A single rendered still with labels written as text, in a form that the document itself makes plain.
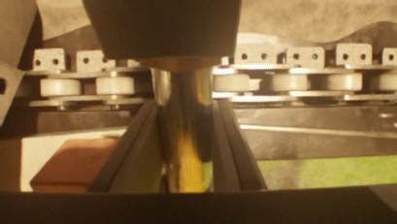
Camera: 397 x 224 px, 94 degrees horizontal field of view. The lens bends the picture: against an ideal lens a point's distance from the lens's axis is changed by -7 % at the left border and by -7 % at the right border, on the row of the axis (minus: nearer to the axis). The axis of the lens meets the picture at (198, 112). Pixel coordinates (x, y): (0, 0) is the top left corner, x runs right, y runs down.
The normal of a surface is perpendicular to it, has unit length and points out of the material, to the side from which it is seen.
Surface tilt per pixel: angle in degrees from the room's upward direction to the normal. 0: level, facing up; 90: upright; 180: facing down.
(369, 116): 0
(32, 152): 0
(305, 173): 0
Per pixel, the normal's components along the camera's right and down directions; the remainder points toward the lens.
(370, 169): 0.00, 0.08
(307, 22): -0.03, 0.39
